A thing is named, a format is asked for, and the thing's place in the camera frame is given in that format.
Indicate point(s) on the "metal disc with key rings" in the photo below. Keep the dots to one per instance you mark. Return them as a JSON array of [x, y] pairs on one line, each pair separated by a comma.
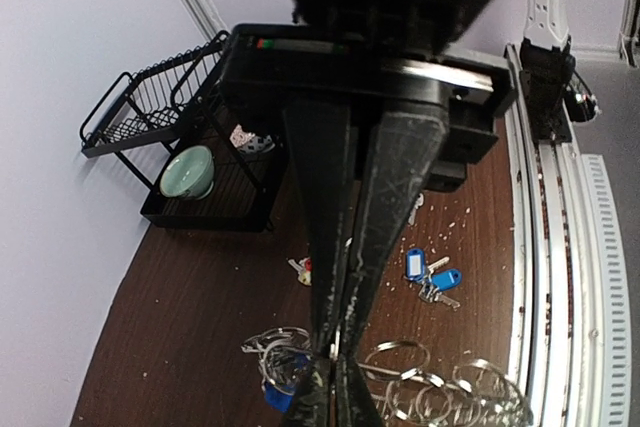
[[477, 393]]

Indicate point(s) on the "black wire dish rack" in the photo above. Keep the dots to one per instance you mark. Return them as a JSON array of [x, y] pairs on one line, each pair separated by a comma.
[[177, 103]]

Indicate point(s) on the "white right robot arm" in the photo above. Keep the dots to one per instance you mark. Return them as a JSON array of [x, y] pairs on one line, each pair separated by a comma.
[[546, 39]]

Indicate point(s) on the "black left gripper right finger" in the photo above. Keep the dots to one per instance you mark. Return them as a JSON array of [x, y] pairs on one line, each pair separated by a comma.
[[354, 404]]

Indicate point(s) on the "aluminium front rail base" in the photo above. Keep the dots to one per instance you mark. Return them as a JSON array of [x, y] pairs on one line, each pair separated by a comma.
[[571, 342]]

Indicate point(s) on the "pink patterned bowl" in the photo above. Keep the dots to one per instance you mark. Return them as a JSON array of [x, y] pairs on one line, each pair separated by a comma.
[[248, 144]]

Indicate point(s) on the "blue key tag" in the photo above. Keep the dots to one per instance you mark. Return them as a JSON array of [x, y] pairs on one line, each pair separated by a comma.
[[279, 394], [415, 265], [437, 282]]

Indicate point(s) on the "red key tag bunch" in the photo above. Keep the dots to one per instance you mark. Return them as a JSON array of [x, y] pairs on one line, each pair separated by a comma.
[[303, 270]]

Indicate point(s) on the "celadon green bowl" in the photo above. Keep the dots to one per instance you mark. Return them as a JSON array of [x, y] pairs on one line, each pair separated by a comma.
[[189, 175]]

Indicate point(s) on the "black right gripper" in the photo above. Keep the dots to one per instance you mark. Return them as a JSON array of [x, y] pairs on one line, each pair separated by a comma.
[[265, 66]]

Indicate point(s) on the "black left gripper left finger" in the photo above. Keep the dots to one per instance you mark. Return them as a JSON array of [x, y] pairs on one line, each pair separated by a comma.
[[312, 402]]

